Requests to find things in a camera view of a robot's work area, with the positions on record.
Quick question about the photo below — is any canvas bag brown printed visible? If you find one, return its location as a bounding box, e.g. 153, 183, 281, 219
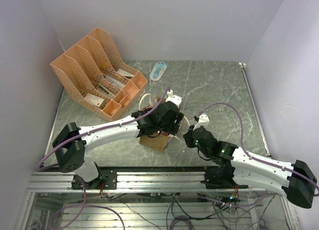
139, 93, 185, 152

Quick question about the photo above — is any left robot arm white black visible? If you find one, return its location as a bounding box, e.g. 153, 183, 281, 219
52, 98, 184, 189

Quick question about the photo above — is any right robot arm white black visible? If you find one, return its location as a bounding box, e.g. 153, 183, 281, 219
183, 126, 317, 209

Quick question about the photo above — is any blue white blister pack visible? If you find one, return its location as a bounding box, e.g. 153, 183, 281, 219
150, 61, 167, 81

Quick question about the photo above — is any white box in organizer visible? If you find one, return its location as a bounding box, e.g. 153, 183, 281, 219
117, 69, 134, 79

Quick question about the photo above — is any white red box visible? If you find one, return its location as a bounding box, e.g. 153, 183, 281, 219
84, 93, 106, 110

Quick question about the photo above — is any orange plastic file organizer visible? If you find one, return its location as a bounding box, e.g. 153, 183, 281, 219
50, 28, 148, 121

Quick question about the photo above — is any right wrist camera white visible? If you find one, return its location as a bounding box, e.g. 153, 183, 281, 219
194, 113, 209, 129

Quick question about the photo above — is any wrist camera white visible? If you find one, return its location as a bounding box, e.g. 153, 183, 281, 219
165, 90, 182, 108
194, 113, 209, 129

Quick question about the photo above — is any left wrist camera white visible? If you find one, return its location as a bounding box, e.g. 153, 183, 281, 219
165, 90, 182, 108

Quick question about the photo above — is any aluminium mounting rail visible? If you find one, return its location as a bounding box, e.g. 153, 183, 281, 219
27, 167, 289, 193

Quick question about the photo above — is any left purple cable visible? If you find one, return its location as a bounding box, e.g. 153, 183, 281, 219
34, 88, 171, 230

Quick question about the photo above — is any purple cable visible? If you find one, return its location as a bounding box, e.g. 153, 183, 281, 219
34, 88, 171, 230
194, 102, 319, 208

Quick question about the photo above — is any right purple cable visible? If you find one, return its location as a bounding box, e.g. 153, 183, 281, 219
194, 102, 319, 208

